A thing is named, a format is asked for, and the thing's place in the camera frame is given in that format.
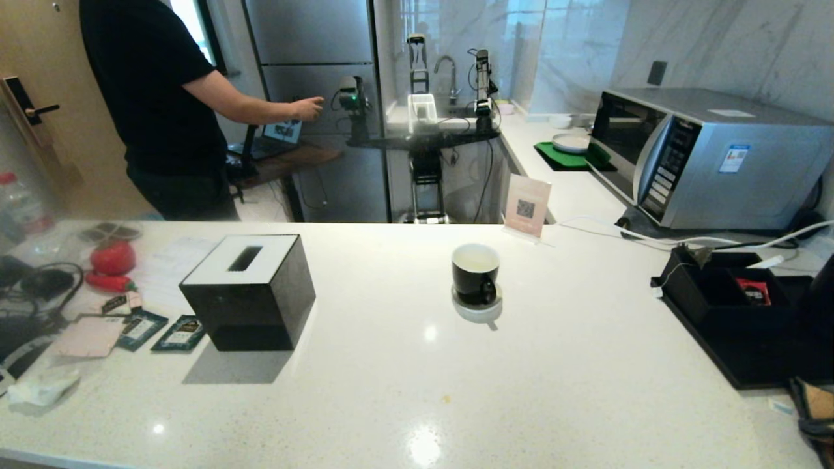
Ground black electric kettle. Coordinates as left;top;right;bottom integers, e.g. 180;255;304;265
811;253;834;385

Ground black white jointed arm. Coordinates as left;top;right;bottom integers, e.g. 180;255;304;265
468;49;499;118

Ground teal tea bag packet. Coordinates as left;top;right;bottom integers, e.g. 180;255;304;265
116;309;169;352
151;315;207;353

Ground black mug white inside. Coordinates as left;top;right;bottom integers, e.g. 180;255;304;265
452;244;502;307

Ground white round coaster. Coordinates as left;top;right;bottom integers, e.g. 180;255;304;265
452;285;504;323

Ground pink QR code sign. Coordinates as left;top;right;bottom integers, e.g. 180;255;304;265
502;174;553;244

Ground wooden desk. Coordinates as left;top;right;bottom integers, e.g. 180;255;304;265
228;140;345;222

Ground open laptop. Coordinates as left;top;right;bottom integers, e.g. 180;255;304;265
251;119;304;160

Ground chrome faucet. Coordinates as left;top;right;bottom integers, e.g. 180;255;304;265
435;56;460;106

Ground white plate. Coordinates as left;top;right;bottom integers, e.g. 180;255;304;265
552;133;592;155

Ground black tissue box white lid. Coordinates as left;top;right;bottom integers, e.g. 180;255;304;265
179;234;317;352

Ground black teleoperation leader arms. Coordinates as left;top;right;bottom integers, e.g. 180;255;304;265
225;124;261;190

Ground silver refrigerator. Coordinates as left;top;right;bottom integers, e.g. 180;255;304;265
241;0;392;224

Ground printed white paper sheet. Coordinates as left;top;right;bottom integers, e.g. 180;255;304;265
132;237;221;312

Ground person in black shirt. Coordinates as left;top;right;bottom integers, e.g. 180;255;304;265
78;0;324;221

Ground red strawberry toy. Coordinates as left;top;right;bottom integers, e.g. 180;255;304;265
90;240;137;276

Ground dark sectioned dish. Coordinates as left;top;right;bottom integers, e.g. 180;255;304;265
79;220;142;244

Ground black organizer box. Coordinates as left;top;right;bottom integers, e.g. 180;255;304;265
650;246;801;332

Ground torn brown packet strip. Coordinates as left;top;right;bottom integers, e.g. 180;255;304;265
101;291;143;314

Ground red chili pepper toy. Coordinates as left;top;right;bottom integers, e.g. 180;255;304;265
85;271;137;294

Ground silver microwave oven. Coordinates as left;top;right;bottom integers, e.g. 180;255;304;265
588;88;834;231

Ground red sachet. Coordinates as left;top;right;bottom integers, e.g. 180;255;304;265
736;277;773;307

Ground pink torn packet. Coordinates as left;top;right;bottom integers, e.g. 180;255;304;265
55;316;126;358

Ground black serving tray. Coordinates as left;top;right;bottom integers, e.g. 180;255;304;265
650;272;834;390

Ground black round device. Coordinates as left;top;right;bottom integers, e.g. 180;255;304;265
20;267;75;300

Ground clear water bottle red cap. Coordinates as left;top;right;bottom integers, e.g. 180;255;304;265
0;171;54;236

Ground crumpled white tissue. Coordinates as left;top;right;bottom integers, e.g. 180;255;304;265
5;368;81;408

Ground orange cloth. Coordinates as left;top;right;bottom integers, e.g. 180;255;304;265
789;378;834;466

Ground white power cable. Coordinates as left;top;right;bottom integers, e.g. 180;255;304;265
554;216;834;252

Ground window dark frame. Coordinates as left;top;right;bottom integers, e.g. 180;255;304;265
171;0;227;72

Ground black cable with plug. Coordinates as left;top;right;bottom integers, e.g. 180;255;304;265
0;259;87;338

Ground black door lock handle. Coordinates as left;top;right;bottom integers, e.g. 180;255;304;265
0;76;61;129

